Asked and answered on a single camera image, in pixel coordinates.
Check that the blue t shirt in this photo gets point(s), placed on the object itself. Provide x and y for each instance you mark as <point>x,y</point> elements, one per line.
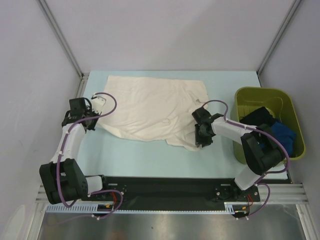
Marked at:
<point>283,134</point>

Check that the black t shirt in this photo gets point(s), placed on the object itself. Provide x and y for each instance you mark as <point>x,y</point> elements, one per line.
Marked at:
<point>259,117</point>

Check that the aluminium corner post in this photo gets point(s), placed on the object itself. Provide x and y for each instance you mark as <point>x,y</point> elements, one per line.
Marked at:
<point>48,14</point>
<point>293,9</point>

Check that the cream white t shirt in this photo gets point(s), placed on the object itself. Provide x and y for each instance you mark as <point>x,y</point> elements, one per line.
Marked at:
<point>154,109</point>

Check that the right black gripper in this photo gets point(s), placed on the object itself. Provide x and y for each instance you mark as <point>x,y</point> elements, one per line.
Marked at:
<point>199,140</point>

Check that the white slotted cable duct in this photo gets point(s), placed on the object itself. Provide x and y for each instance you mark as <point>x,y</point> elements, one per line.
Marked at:
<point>80,207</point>

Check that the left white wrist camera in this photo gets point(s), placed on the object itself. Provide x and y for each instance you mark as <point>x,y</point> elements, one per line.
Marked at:
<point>97,102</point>

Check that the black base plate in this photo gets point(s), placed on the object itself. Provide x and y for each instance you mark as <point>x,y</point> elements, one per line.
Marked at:
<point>154,194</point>

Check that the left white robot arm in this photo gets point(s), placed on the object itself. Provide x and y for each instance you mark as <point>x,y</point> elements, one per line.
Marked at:
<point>67,150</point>

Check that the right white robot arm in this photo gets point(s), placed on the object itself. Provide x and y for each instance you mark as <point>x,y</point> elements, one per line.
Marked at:
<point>262,151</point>

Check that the olive green plastic bin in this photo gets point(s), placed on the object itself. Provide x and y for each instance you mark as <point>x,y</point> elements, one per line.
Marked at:
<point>278,103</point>

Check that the left aluminium corner post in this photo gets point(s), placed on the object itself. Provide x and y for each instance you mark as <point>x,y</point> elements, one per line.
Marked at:
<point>48,14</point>

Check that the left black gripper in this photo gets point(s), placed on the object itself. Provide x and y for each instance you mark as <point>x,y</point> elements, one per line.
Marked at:
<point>89,109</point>

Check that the right aluminium corner post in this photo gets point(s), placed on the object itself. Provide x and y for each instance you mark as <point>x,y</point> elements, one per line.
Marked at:
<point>293,9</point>

